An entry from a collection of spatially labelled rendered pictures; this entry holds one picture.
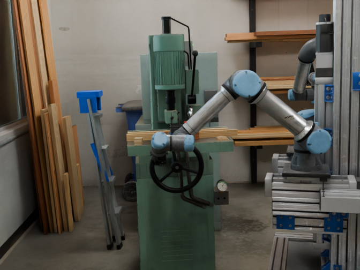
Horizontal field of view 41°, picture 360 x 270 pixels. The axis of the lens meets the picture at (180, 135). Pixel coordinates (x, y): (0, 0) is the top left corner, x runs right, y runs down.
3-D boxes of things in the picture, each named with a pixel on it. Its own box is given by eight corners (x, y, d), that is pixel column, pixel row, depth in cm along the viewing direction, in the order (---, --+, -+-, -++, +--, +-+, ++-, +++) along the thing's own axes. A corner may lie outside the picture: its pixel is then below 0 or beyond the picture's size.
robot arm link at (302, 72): (302, 47, 267) (289, 106, 306) (322, 46, 267) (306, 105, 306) (298, 34, 274) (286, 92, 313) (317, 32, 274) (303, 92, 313)
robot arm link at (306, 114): (294, 131, 289) (294, 109, 287) (316, 130, 289) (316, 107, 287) (298, 134, 277) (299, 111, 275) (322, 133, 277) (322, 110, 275)
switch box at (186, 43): (184, 66, 307) (183, 40, 304) (182, 66, 317) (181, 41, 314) (193, 66, 307) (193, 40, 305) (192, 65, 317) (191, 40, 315)
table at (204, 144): (126, 160, 260) (126, 149, 259) (128, 149, 290) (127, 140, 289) (237, 154, 264) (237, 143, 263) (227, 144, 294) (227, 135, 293)
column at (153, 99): (152, 150, 305) (147, 34, 293) (151, 144, 327) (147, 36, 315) (187, 149, 306) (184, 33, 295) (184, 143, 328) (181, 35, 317)
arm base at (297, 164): (321, 165, 243) (322, 145, 241) (322, 172, 228) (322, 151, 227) (291, 164, 247) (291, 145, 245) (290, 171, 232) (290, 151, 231)
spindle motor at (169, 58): (155, 90, 272) (153, 35, 267) (154, 89, 290) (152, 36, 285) (186, 89, 274) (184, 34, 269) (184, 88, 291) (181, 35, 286)
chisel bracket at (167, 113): (165, 126, 280) (165, 111, 278) (164, 122, 294) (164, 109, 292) (178, 125, 280) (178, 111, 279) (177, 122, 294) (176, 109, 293)
